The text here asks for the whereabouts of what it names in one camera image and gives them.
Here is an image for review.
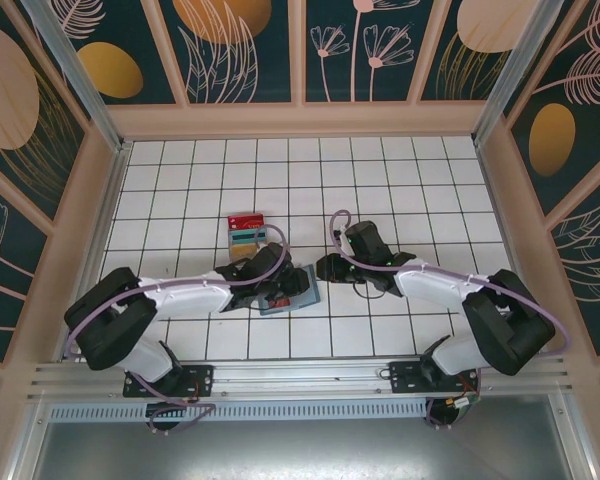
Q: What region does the blue leather card holder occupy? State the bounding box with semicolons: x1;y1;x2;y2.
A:
257;263;323;318

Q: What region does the gold credit card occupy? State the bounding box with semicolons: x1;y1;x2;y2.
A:
230;238;270;260

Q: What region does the teal card with dark stripe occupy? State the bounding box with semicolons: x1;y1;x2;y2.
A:
228;227;269;243

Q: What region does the red credit card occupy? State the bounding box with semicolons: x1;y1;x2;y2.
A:
227;213;267;231

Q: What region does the aluminium table edge strip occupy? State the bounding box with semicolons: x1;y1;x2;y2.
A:
473;140;549;357
73;141;132;362

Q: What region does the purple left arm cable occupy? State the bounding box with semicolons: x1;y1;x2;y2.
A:
64;225;291;362

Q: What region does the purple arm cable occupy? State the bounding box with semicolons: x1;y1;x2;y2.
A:
328;209;576;357
64;225;291;362

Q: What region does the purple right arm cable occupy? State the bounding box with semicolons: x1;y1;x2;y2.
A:
328;209;576;357

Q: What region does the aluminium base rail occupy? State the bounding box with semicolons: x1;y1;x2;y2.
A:
27;353;574;401

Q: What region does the slotted grey cable duct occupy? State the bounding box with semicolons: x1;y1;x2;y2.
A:
49;402;430;423

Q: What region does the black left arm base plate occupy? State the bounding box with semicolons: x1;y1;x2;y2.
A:
123;363;216;400

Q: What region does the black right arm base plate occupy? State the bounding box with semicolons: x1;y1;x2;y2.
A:
388;359;483;397

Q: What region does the purple cable loop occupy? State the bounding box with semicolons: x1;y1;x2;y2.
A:
425;397;469;432
133;384;217;437

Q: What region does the aluminium corner post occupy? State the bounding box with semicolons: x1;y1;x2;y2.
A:
471;0;577;147
19;0;134;154

